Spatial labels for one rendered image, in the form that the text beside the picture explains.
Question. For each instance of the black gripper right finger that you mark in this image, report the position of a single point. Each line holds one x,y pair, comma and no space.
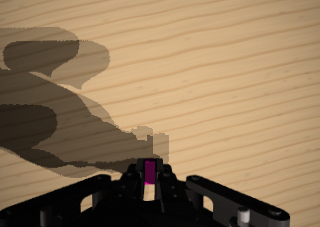
230,207

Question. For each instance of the magenta rod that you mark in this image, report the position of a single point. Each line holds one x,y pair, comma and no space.
150,171

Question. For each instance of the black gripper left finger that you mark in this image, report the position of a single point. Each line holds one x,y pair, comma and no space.
61,206

